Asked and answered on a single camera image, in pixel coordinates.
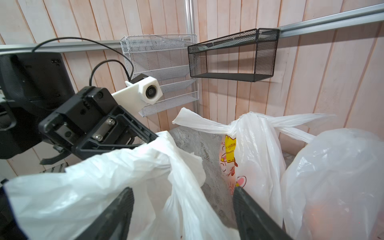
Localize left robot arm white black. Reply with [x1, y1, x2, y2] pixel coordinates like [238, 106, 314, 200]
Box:
[1, 52, 163, 165]

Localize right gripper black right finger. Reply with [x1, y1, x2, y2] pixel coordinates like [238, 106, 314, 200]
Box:
[233, 187, 291, 240]

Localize black wire mesh basket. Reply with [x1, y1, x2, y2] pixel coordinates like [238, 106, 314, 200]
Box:
[188, 28, 280, 83]

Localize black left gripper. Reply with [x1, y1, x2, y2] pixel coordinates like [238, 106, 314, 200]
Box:
[38, 87, 158, 160]

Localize white printed plastic bag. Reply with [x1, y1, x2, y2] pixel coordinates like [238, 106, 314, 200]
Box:
[281, 128, 384, 240]

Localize white wire mesh shelf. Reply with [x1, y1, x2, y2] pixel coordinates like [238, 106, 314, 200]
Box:
[120, 34, 199, 117]

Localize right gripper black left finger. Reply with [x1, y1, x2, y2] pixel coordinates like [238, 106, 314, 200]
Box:
[77, 188, 135, 240]

